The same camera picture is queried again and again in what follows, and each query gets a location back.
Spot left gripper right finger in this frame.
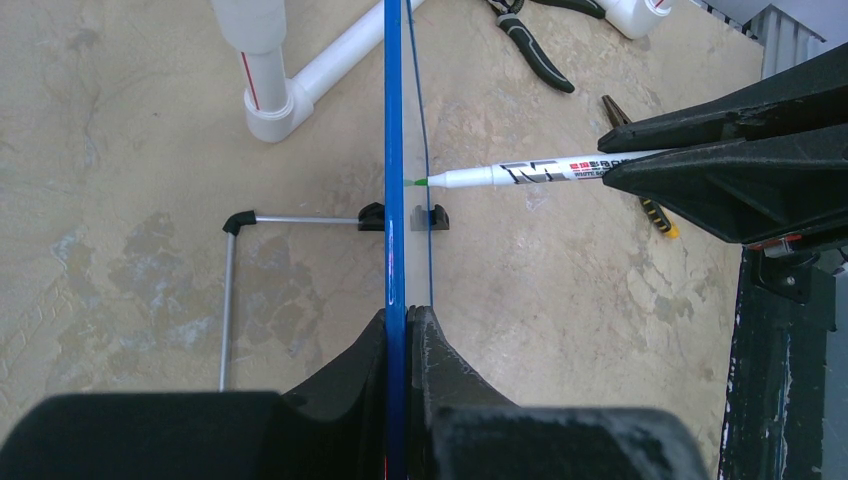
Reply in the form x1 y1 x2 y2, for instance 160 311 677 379
407 306 708 479

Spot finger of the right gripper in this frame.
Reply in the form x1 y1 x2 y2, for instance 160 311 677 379
602 125 847 244
597 44 847 153

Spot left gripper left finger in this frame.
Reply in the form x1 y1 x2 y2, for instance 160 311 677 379
1 312 387 479

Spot blue framed whiteboard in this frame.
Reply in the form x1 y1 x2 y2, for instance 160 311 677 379
360 1 436 479

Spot white green whiteboard marker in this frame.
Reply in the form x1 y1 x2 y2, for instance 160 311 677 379
403 149 667 189

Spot yellow handled pliers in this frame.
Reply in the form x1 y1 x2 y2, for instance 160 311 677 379
601 95 679 239

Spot black handled pliers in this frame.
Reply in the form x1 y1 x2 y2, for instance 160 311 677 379
487 0 606 94

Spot white pvc pipe frame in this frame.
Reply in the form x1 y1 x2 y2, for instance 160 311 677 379
211 0 677 143

